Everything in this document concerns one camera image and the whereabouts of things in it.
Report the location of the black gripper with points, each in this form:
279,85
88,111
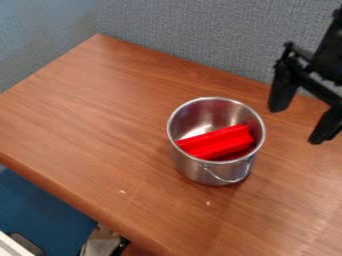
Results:
295,67

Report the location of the red plastic block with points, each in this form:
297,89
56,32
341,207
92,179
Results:
227,141

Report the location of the stainless steel pot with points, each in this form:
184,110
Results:
205,115

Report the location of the white and black floor object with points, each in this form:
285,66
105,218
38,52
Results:
17,245

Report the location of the grey table leg bracket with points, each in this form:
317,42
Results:
104,243

